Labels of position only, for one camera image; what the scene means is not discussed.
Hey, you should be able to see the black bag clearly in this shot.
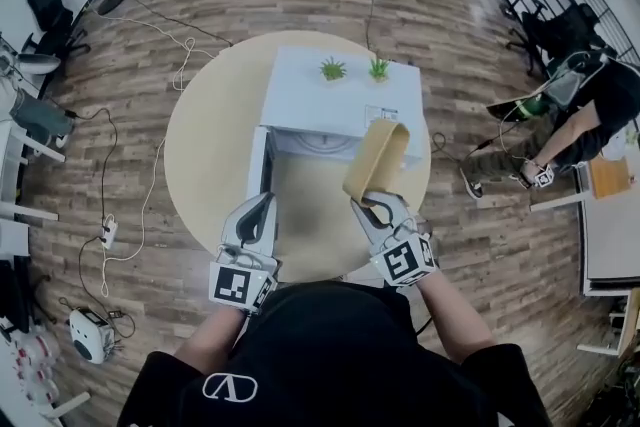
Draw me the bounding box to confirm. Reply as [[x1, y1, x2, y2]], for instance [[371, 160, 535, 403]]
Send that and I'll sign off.
[[0, 257, 39, 336]]

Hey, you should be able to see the white desk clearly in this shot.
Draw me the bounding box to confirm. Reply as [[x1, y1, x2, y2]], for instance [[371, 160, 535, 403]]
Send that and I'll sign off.
[[0, 119, 66, 221], [529, 154, 640, 356]]

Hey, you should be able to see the person's black shirt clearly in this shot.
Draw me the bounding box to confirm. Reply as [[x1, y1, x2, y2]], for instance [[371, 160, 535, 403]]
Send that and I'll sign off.
[[117, 279, 551, 427]]

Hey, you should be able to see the small green potted plant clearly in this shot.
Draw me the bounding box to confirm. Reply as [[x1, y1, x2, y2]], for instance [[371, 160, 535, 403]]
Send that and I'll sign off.
[[368, 54, 391, 84], [319, 56, 348, 83]]

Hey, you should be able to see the person's left forearm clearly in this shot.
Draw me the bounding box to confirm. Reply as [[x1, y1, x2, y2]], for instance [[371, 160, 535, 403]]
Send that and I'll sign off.
[[172, 307, 251, 374]]

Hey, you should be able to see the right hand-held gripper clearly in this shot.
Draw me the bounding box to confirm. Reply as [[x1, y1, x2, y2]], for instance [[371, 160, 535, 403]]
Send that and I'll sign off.
[[349, 190, 440, 288]]

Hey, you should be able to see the pack of water bottles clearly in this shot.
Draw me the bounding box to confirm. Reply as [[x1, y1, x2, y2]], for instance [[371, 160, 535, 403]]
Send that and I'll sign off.
[[9, 332, 64, 411]]

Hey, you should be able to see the person's right forearm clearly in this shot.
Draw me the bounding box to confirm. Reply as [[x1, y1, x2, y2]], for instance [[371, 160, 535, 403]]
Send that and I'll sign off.
[[417, 272, 496, 364]]

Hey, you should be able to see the white microwave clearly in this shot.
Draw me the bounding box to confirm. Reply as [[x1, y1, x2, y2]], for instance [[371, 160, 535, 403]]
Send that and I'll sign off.
[[244, 45, 425, 216]]

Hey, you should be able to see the black office chair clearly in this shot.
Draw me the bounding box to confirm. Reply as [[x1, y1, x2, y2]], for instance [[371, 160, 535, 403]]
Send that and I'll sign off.
[[504, 0, 616, 76], [22, 0, 91, 66]]

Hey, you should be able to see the white floor cable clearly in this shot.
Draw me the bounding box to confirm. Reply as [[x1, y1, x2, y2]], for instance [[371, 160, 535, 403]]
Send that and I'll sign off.
[[92, 12, 216, 299]]

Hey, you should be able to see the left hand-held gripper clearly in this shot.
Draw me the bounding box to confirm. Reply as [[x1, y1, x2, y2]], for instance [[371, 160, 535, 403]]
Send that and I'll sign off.
[[207, 191, 282, 315]]

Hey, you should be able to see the white power strip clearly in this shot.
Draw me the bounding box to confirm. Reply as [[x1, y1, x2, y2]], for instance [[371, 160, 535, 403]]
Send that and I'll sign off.
[[101, 214, 120, 250]]

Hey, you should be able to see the tan bread slice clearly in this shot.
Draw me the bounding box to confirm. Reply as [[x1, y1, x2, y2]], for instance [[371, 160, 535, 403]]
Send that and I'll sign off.
[[342, 117, 412, 202]]

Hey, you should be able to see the white toaster appliance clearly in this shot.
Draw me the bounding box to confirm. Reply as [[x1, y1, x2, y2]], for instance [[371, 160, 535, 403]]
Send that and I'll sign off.
[[68, 307, 117, 365]]

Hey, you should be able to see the black floor cable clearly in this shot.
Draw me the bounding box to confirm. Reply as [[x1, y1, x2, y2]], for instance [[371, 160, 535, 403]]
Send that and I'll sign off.
[[64, 107, 120, 236]]

